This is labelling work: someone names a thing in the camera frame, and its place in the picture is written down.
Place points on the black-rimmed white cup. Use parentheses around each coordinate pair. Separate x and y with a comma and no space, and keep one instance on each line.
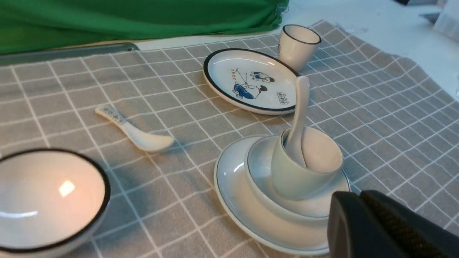
(297,45)

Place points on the illustrated black-rimmed plate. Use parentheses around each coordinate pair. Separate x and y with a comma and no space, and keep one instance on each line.
(251,80)

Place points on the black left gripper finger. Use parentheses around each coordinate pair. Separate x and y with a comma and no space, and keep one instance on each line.
(372,225)

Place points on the plain white cup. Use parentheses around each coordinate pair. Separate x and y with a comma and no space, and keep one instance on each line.
(315,166)

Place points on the shallow thin-rimmed white bowl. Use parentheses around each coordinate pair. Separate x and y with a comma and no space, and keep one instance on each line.
(258,172)

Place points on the black-rimmed white bowl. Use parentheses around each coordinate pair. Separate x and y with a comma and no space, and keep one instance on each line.
(52,201)

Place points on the grey metal tray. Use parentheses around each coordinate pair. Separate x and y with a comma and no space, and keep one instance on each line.
(63,53)

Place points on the plain white ceramic spoon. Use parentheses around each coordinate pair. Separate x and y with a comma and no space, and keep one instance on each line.
(293,142)

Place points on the large plain white plate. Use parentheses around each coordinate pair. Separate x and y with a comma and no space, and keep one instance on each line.
(236,197)

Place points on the patterned-handle white spoon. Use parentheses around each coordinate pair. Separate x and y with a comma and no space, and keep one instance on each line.
(144,141)

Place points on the green backdrop cloth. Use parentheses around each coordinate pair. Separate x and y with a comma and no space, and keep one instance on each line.
(33,25)

